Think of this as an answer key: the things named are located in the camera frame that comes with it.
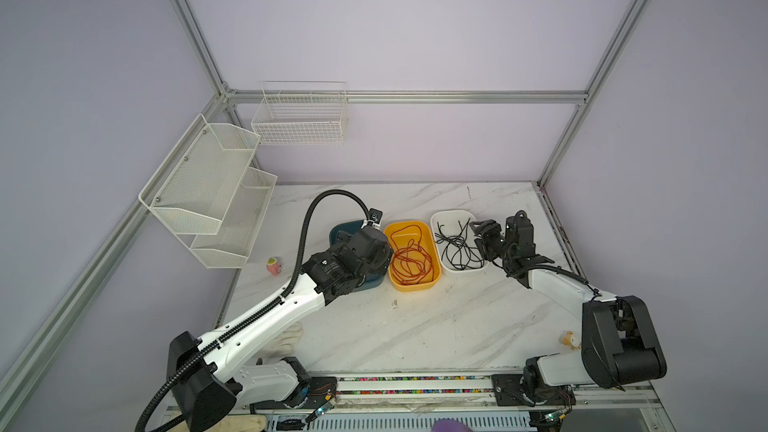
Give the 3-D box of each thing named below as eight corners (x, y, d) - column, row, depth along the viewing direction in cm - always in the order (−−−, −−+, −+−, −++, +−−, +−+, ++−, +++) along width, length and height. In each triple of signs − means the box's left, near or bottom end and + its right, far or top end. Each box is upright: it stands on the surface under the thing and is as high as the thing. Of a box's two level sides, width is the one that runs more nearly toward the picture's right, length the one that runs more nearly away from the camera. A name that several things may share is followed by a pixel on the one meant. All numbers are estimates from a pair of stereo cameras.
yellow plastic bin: (384, 291, 93) (384, 282, 88) (385, 230, 108) (385, 220, 104) (440, 291, 93) (442, 282, 88) (433, 230, 108) (435, 220, 104)
